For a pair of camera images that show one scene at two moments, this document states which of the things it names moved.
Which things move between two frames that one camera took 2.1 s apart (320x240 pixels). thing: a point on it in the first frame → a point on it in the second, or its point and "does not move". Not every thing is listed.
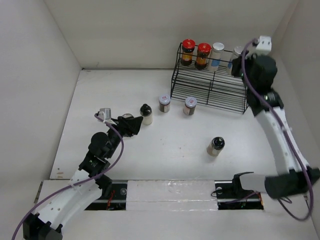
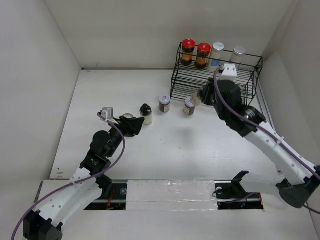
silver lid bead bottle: (217, 49) does not move
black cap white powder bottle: (145, 111) does not move
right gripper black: (237, 63) → (210, 89)
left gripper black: (129, 126) does not move
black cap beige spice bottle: (215, 146) → (197, 97)
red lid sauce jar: (203, 50) does not move
